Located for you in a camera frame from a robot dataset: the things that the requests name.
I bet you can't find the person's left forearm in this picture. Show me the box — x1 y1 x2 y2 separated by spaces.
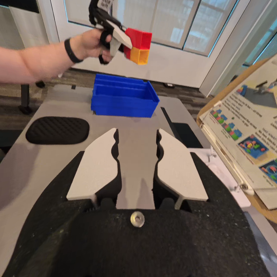
0 42 74 85

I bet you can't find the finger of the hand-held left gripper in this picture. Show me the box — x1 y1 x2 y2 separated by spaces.
95 20 127 32
113 28 133 50

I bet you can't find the orange toy block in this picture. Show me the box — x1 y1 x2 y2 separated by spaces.
130 47 150 65

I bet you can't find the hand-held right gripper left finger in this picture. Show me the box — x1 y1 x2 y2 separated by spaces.
66 128 122 208

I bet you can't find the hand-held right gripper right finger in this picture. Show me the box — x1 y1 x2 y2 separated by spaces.
152 128 209 209

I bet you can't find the black monitor screen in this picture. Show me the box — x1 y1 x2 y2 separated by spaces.
0 0 40 14

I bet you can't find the instruction sheet on board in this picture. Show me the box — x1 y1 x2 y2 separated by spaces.
196 58 277 223

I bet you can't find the dark metal desk plate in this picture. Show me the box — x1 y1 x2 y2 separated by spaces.
244 212 275 269

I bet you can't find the white framed window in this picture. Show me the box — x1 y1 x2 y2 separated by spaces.
65 0 240 58

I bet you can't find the blue plastic bin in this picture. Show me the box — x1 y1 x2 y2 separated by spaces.
91 74 160 118

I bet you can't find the black wristband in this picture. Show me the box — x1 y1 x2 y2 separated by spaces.
64 38 84 63

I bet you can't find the person's left hand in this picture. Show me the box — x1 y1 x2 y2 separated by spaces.
70 28 113 63

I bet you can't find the red two-stud toy block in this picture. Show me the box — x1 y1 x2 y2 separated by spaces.
125 28 152 50

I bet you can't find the black monitor stand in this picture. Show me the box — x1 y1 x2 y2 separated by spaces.
18 81 46 115

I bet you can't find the white stand base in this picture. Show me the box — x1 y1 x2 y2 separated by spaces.
188 148 251 208

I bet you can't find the grey desk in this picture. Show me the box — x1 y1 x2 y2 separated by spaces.
0 84 277 277

